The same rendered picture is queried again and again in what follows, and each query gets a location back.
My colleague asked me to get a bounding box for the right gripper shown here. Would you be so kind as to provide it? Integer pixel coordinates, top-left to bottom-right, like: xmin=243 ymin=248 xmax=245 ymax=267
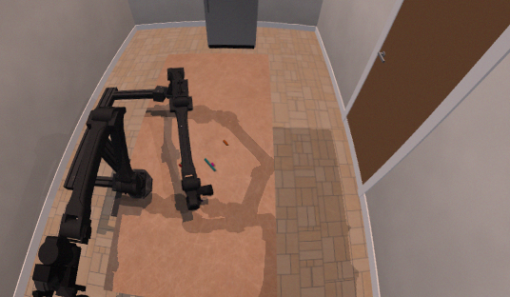
xmin=32 ymin=285 xmax=88 ymax=297

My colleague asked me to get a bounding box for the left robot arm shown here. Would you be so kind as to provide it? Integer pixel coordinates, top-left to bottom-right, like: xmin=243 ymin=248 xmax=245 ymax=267
xmin=167 ymin=68 xmax=214 ymax=210

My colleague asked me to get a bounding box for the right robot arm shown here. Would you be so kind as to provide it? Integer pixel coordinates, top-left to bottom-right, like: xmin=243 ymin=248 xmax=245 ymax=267
xmin=32 ymin=107 xmax=147 ymax=291

